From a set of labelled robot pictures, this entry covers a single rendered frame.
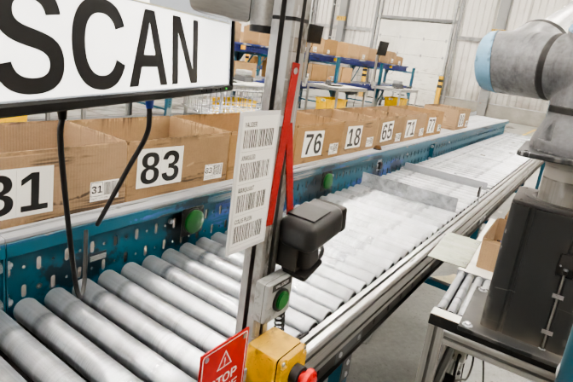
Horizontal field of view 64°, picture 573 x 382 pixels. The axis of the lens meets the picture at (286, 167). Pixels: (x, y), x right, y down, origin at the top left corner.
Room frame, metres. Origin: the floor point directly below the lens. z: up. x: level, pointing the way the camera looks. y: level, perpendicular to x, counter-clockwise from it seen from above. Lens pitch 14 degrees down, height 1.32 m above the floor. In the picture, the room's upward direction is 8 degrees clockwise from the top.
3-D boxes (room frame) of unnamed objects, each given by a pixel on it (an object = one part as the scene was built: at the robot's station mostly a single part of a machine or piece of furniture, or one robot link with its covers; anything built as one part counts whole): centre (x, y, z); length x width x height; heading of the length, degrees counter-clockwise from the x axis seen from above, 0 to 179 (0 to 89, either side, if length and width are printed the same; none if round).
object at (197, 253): (1.11, 0.06, 0.72); 0.52 x 0.05 x 0.05; 57
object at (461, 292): (1.17, -0.53, 0.74); 0.28 x 0.02 x 0.02; 150
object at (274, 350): (0.67, -0.05, 0.84); 0.15 x 0.09 x 0.07; 147
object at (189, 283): (1.00, 0.13, 0.72); 0.52 x 0.05 x 0.05; 57
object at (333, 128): (2.04, -0.01, 0.96); 0.39 x 0.29 x 0.17; 147
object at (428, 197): (2.06, -0.57, 0.76); 0.46 x 0.01 x 0.09; 57
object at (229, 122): (1.71, 0.21, 0.96); 0.39 x 0.29 x 0.17; 147
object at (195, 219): (1.26, 0.24, 0.81); 0.07 x 0.01 x 0.07; 147
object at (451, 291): (1.18, -0.51, 0.74); 0.28 x 0.02 x 0.02; 150
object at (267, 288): (0.66, -0.01, 0.95); 0.07 x 0.03 x 0.07; 147
